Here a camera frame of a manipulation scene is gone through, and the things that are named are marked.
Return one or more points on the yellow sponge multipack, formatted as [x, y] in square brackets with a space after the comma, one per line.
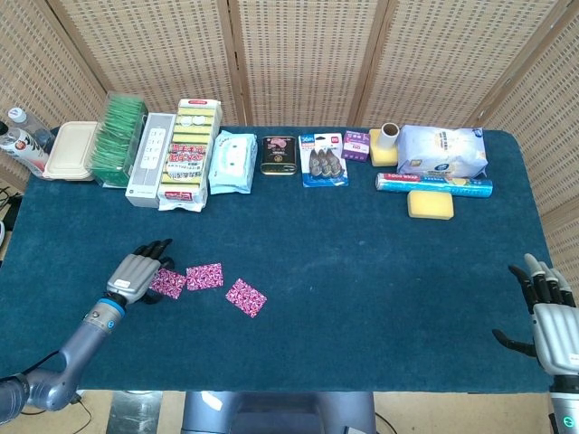
[190, 156]

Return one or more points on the dark gold meat can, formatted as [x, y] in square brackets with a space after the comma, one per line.
[278, 156]

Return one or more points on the wicker folding screen panel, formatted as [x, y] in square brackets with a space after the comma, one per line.
[452, 59]
[307, 59]
[543, 113]
[149, 54]
[36, 68]

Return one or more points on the plain yellow sponge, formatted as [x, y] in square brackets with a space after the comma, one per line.
[377, 153]

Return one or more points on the small purple box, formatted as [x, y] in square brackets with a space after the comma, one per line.
[356, 145]

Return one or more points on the metal table leg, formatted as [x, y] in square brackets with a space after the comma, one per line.
[135, 413]

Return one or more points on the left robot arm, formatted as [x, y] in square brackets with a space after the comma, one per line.
[77, 343]

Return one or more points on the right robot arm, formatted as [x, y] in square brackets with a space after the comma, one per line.
[565, 407]

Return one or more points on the large white tissue pack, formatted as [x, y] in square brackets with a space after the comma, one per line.
[441, 151]

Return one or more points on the light blue wet wipes pack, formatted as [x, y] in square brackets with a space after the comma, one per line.
[230, 160]

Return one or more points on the white labelled bottle black cap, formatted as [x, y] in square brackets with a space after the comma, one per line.
[20, 147]

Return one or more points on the beige lunch box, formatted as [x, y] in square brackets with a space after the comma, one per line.
[70, 151]

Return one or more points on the yellow sponge green underside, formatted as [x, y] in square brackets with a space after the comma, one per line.
[429, 204]

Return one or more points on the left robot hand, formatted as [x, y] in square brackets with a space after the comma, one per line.
[133, 276]

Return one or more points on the clear bottle white cap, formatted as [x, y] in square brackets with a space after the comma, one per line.
[27, 124]

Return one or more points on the clear box green tea bags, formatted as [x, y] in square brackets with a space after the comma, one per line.
[113, 144]

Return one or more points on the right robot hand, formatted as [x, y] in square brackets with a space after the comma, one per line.
[556, 330]

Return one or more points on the teal felt table cover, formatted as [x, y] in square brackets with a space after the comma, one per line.
[316, 253]

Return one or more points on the blue cling wrap roll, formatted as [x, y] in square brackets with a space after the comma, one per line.
[434, 184]

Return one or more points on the white paper roll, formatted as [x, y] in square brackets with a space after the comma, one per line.
[390, 135]

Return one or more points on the white power strip box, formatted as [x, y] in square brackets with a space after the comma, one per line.
[147, 158]

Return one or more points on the blue blister pack of hooks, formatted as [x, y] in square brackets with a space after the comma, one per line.
[323, 163]

